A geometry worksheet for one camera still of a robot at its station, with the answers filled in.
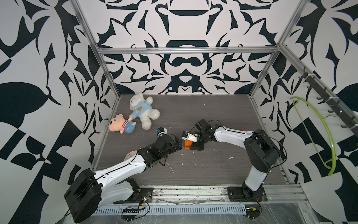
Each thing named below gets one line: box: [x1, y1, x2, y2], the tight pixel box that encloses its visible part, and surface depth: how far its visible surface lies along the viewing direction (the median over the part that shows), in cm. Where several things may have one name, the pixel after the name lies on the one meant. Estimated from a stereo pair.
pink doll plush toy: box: [108, 113, 137, 134], surface depth 96 cm
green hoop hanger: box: [289, 97, 337, 177], surface depth 61 cm
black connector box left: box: [121, 208, 140, 223], surface depth 73 cm
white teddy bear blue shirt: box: [129, 93, 161, 131], surface depth 104 cm
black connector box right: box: [245, 206, 261, 220], surface depth 73 cm
